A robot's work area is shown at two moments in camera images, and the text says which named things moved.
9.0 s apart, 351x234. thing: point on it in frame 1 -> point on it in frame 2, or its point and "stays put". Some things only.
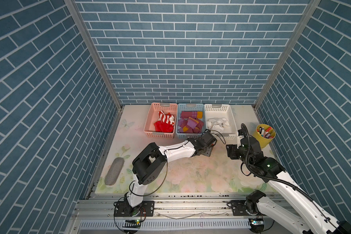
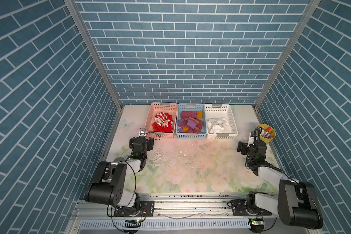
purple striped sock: [193, 114] stays put
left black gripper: [208, 151] -> [149, 144]
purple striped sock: [190, 125] stays put
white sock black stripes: [217, 124] stays put
